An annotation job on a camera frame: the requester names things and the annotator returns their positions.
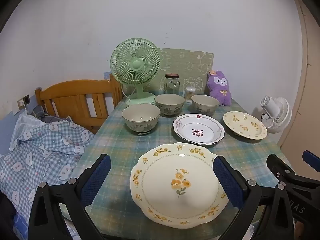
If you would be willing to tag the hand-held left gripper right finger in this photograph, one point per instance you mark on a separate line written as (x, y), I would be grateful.
(228, 182)

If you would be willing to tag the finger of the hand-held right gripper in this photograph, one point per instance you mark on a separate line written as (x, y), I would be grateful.
(280, 166)
(311, 158)

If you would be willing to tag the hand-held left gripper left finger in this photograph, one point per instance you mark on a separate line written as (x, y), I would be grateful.
(96, 177)

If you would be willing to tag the small yellow floral plate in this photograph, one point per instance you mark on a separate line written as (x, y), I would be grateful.
(243, 126)

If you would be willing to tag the large yellow floral plate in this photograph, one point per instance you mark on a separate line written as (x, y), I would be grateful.
(175, 200)

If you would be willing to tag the white plate with red print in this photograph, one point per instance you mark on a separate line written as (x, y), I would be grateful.
(200, 125)

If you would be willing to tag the green floral ceramic bowl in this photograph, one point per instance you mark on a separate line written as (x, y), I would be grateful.
(170, 103)
(141, 118)
(205, 105)

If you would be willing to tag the plaid tablecloth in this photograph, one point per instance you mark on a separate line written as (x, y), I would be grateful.
(117, 145)

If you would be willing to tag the white desk fan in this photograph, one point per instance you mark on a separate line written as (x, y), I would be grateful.
(275, 112)

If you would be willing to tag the blue checked printed quilt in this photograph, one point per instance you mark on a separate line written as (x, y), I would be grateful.
(42, 150)

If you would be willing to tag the grey plaid cloth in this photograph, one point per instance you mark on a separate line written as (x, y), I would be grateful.
(47, 116)

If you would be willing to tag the beige door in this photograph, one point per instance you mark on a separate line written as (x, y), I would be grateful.
(311, 80)

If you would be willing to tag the wooden bed headboard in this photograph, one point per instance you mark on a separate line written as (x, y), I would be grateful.
(75, 97)

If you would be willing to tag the purple plush toy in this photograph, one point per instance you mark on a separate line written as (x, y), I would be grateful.
(220, 90)

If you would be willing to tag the cotton swab container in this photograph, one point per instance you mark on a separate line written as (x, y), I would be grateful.
(190, 93)

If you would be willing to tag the glass jar with dark lid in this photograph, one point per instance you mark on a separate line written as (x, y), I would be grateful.
(172, 85)

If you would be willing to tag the green desk fan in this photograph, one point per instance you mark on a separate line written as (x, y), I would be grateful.
(136, 63)

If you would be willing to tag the green patterned board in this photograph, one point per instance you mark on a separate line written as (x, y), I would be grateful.
(185, 65)

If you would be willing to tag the wall socket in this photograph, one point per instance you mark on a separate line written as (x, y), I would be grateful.
(24, 102)

